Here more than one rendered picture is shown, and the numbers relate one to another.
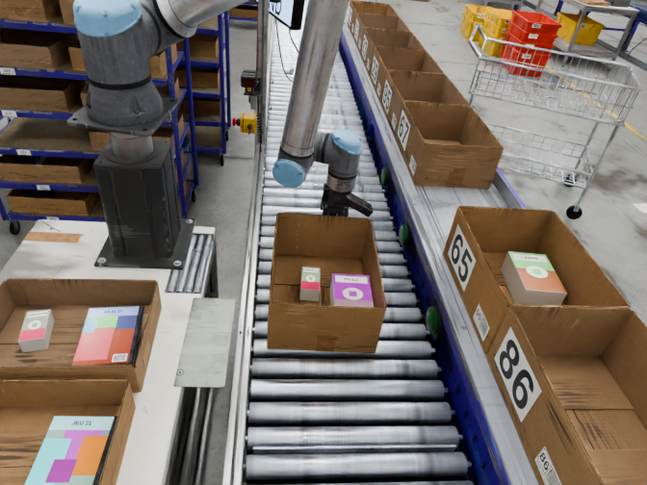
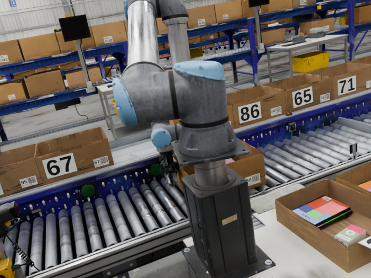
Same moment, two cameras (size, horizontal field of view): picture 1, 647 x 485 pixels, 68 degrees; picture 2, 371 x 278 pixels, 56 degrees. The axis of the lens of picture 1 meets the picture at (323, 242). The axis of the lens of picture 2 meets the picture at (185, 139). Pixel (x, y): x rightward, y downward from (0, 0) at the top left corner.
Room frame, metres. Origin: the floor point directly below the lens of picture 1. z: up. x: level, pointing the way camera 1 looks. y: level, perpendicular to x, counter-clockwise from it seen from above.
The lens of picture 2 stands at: (1.43, 1.62, 1.61)
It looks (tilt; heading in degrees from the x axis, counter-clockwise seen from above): 19 degrees down; 261
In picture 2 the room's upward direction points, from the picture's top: 10 degrees counter-clockwise
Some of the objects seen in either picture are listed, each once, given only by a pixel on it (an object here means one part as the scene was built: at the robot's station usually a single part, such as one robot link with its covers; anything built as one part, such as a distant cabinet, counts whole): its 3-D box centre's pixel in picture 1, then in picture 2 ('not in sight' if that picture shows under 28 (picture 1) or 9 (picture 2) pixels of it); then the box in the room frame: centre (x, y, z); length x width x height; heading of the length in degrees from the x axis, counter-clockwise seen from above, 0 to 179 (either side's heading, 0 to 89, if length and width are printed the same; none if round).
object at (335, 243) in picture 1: (323, 278); (217, 169); (1.02, -0.01, 0.83); 0.39 x 0.29 x 0.17; 6
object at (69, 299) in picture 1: (69, 332); (336, 218); (0.75, 0.59, 0.80); 0.38 x 0.28 x 0.10; 100
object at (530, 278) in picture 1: (531, 280); not in sight; (1.02, -0.58, 0.92); 0.16 x 0.11 x 0.07; 3
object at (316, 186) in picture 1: (323, 188); (92, 226); (1.70, 0.03, 0.72); 0.52 x 0.05 x 0.05; 98
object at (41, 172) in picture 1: (50, 159); not in sight; (2.21, 1.53, 0.39); 0.40 x 0.30 x 0.10; 99
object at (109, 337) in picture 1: (110, 336); (319, 210); (0.76, 0.50, 0.79); 0.19 x 0.14 x 0.02; 13
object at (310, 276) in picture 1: (310, 283); not in sight; (1.06, 0.02, 0.78); 0.10 x 0.06 x 0.05; 4
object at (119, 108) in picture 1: (122, 91); (206, 131); (1.19, 0.57, 1.25); 0.19 x 0.19 x 0.10
